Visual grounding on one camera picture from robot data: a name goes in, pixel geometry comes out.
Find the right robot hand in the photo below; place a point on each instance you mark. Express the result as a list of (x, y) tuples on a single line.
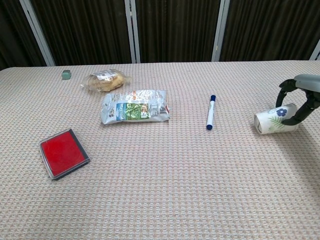
[(308, 83)]

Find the white floral paper cup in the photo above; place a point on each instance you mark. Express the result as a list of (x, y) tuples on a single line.
[(272, 122)]

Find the blue white marker pen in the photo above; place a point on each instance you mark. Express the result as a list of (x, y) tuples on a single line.
[(211, 112)]

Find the dark pleated curtain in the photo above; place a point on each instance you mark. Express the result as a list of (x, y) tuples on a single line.
[(175, 27)]

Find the white foil snack bag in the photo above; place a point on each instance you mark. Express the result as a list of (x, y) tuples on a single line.
[(135, 107)]

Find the woven checkered tablecloth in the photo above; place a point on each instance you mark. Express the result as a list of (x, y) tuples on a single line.
[(160, 187)]

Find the clear bag of bread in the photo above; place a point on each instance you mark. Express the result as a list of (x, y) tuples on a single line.
[(107, 81)]

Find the small green eraser block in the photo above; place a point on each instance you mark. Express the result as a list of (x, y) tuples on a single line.
[(66, 74)]

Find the red ink stamp pad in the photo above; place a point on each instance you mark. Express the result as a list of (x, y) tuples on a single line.
[(62, 153)]

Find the grey metal partition post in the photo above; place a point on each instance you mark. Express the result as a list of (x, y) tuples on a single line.
[(37, 30), (315, 51), (132, 30), (220, 30)]

